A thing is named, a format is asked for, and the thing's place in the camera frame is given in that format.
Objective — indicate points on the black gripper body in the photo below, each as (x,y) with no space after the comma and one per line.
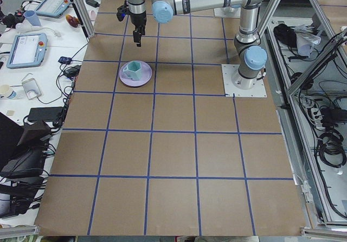
(138,20)

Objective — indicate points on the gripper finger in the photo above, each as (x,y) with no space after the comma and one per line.
(141,30)
(137,36)

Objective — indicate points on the mint faceted cup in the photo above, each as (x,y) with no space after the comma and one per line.
(134,71)

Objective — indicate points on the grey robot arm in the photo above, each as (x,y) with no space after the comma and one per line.
(252,56)

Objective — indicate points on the lilac plate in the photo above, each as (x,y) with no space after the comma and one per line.
(137,83)

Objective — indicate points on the pink paper cup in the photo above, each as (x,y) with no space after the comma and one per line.
(92,15)

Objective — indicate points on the blue plastic cup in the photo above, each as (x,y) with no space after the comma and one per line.
(32,17)

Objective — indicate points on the white patterned paper cup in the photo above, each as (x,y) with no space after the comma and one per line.
(7,92)

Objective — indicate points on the far teach pendant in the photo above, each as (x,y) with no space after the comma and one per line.
(52,8)

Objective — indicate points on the teach pendant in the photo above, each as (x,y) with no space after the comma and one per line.
(52,8)
(28,50)

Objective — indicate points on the near teach pendant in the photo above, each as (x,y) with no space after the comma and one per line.
(28,50)

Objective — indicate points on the black laptop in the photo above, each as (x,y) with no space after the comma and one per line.
(47,114)

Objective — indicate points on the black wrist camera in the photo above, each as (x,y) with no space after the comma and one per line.
(122,11)

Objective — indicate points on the aluminium frame post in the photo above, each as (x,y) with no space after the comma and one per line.
(83,16)

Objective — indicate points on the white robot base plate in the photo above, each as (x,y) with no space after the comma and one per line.
(230,87)

